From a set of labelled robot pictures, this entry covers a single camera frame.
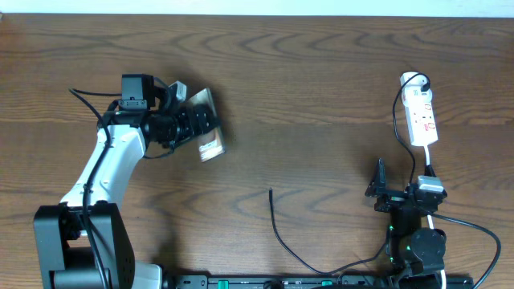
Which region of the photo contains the black charger cable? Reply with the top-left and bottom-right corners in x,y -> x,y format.
267,71 -> 431,276

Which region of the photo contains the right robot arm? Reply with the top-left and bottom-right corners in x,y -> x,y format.
365,159 -> 447,288

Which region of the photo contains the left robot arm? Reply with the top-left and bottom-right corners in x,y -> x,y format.
33,74 -> 223,288

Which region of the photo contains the white power strip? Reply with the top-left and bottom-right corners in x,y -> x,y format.
400,71 -> 438,147

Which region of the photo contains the white power strip cord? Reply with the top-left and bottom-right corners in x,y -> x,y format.
423,144 -> 448,289

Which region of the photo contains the black left camera cable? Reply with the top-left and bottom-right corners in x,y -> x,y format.
67,87 -> 124,289

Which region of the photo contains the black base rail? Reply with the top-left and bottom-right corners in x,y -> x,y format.
161,272 -> 473,289

